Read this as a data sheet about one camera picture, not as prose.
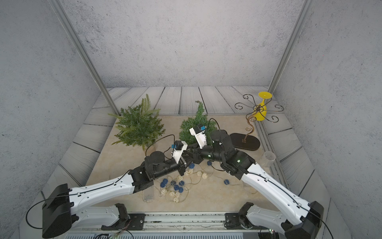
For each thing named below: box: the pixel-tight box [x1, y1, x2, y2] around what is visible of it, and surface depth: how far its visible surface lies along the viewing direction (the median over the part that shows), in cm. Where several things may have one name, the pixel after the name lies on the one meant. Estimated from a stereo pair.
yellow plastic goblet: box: [253, 91, 273, 121], surface depth 84 cm
